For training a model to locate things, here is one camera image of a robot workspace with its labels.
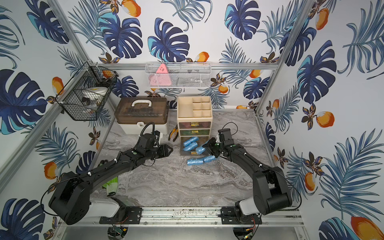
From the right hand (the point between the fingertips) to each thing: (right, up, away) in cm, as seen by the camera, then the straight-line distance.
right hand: (202, 145), depth 88 cm
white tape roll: (-58, +29, -8) cm, 65 cm away
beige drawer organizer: (-5, +17, 0) cm, 18 cm away
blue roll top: (+5, -8, +4) cm, 11 cm away
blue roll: (-6, -1, +9) cm, 11 cm away
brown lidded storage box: (-49, +21, +20) cm, 57 cm away
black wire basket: (-70, +28, -1) cm, 76 cm away
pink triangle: (-25, +40, +2) cm, 47 cm away
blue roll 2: (-2, -2, -2) cm, 4 cm away
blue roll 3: (-4, -10, +2) cm, 11 cm away
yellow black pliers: (-18, +9, +20) cm, 29 cm away
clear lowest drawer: (+1, +2, +15) cm, 15 cm away
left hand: (-18, -1, -4) cm, 19 cm away
